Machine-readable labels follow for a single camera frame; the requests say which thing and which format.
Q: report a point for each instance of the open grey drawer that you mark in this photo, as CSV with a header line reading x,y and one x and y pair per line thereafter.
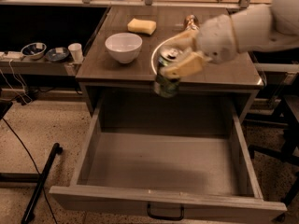
x,y
189,151

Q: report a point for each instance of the black chair base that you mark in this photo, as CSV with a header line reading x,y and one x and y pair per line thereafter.
x,y
273,145

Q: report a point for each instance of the white power strip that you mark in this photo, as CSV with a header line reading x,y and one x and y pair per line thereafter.
x,y
14,55

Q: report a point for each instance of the black metal stand leg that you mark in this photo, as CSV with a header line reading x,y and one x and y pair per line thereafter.
x,y
41,179

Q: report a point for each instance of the grey side shelf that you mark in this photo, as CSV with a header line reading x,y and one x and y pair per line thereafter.
x,y
39,68

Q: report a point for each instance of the dark blue dish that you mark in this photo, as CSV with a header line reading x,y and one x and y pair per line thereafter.
x,y
57,54

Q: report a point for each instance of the white paper cup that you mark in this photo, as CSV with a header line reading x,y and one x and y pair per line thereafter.
x,y
76,52

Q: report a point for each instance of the yellow sponge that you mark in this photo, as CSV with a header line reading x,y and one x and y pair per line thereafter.
x,y
141,26

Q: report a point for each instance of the green soda can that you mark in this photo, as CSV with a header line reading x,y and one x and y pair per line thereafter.
x,y
166,85

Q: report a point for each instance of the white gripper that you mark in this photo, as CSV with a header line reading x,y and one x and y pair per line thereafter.
x,y
216,38

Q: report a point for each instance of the silver can lying down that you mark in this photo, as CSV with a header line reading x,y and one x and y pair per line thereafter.
x,y
191,23

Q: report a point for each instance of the black drawer handle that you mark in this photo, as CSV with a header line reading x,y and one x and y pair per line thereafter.
x,y
165,213

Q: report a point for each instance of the wooden cabinet counter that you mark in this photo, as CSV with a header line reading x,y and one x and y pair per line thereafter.
x,y
99,69

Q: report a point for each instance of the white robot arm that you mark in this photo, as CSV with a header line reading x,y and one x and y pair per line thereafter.
x,y
264,28

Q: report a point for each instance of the white ceramic bowl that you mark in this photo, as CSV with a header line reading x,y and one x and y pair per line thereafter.
x,y
124,47

